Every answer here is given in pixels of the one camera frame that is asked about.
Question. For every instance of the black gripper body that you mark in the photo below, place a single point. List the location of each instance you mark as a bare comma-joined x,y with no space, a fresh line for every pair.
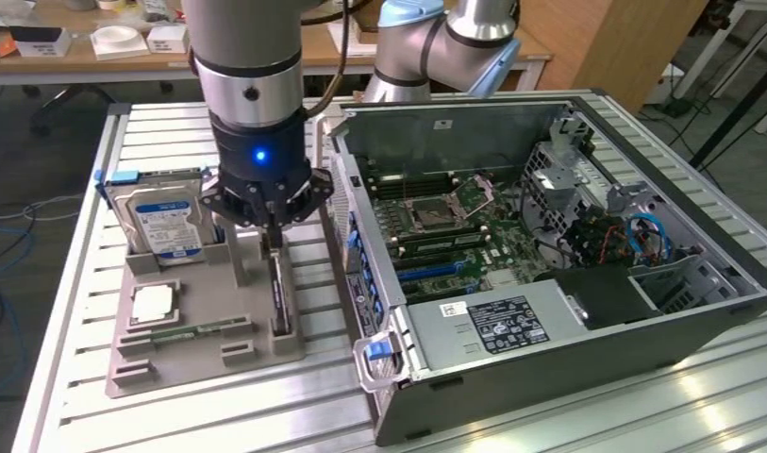
257,151

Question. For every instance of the black graphics card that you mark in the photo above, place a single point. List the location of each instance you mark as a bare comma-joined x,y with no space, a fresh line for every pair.
280,292

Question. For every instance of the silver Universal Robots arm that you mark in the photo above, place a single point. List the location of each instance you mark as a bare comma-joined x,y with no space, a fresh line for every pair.
252,47

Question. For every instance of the hard disk in blue carrier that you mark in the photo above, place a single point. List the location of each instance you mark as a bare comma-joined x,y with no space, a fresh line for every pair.
164,222

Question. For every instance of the CPU socket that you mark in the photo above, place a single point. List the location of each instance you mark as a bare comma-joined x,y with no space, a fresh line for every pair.
430,214

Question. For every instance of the grey parts rack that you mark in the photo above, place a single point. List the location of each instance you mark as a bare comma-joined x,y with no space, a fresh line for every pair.
220,302

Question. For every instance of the black installed RAM stick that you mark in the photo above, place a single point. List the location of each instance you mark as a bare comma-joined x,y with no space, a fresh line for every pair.
444,243

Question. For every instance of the silver CPU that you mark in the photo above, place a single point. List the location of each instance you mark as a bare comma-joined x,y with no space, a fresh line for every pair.
154,303

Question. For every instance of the blue expansion slot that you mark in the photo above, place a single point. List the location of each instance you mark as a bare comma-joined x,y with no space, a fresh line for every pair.
434,273

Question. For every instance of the metal socket cover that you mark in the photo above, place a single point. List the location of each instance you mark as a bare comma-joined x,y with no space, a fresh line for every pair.
481,193

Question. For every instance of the green RAM stick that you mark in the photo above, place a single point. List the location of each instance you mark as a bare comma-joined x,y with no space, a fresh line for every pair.
188,331

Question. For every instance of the small white box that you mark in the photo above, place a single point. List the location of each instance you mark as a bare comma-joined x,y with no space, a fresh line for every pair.
168,40

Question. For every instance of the white paper stack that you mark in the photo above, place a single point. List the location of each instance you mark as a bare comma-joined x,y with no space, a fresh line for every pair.
364,47

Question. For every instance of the green motherboard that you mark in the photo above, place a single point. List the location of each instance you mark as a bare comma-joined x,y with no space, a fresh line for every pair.
478,257

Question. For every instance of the wooden desk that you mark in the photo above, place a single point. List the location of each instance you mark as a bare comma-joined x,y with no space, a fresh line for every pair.
106,63

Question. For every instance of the brown cardboard box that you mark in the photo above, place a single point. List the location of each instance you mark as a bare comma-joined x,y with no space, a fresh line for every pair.
366,26

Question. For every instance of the black office chair base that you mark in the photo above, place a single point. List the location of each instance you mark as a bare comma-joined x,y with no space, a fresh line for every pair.
69,101

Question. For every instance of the white square tray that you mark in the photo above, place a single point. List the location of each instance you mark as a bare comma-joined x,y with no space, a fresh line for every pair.
120,42

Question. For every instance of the silver chipset heatsink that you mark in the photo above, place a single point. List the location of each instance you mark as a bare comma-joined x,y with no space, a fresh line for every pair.
504,279

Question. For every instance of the grey power supply unit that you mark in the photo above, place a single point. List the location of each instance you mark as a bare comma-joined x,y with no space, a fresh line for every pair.
440,344

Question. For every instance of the metal drive cage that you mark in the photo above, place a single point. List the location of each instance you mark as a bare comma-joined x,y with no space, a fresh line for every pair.
557,179

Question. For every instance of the white box with black lid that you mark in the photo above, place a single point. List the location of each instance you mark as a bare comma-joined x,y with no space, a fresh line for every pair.
40,40

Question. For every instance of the open black PC case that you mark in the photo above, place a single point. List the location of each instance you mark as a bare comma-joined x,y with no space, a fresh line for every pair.
548,377

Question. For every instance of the wooden cabinet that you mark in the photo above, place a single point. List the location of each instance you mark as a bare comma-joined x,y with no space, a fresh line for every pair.
641,47

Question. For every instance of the grey disk bay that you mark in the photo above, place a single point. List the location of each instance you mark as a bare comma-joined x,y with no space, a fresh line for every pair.
685,278

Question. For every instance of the black stand pole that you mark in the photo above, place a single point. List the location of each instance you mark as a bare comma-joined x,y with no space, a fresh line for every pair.
733,104

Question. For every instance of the white pedestal cabinet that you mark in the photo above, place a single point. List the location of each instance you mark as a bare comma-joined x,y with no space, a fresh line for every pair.
664,82

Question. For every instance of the white table frame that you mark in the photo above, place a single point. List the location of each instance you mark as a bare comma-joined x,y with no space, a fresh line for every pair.
736,42

